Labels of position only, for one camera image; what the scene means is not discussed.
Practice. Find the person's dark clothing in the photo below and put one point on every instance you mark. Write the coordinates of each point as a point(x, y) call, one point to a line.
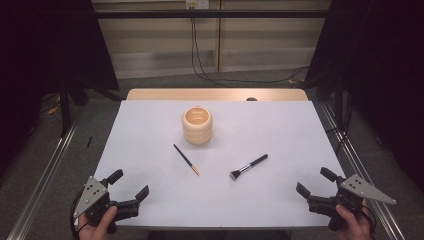
point(216, 235)

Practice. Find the beige ribbed cup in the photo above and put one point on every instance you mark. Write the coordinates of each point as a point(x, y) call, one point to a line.
point(197, 126)

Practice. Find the yellow floor object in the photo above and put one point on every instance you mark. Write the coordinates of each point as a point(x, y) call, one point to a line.
point(53, 109)

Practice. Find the person's right hand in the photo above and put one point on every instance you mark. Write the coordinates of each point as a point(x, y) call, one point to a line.
point(353, 225)

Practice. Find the black metal stand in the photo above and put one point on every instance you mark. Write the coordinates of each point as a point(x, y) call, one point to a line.
point(339, 100)
point(65, 110)

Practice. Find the person's left hand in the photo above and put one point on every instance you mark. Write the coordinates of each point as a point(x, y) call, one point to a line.
point(100, 230)

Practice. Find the white table mat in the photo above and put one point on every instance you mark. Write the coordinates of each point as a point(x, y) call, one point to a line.
point(233, 186)

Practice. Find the black horizontal bar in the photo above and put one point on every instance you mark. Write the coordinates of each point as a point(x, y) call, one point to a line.
point(213, 14)

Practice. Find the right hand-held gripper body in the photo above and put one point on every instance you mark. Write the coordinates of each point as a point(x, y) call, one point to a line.
point(353, 196)

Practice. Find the light wooden table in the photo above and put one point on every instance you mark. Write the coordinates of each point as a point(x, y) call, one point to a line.
point(216, 94)

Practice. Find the black makeup brush silver ferrule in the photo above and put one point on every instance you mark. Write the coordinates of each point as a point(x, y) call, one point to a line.
point(248, 167)

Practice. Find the black curtain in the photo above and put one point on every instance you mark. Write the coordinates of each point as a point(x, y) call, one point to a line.
point(383, 66)
point(50, 50)

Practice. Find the white wall outlet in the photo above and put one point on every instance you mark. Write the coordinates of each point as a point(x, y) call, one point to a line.
point(197, 4)

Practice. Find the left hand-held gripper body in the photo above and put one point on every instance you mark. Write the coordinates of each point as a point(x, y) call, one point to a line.
point(90, 195)

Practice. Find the small black floor object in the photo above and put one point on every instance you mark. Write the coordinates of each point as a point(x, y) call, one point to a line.
point(89, 142)

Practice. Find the metal floor rail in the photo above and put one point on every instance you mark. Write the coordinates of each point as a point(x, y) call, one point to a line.
point(363, 173)
point(43, 180)

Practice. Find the thin black orange-tipped brush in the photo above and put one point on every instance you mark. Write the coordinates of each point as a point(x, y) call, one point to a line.
point(186, 159)

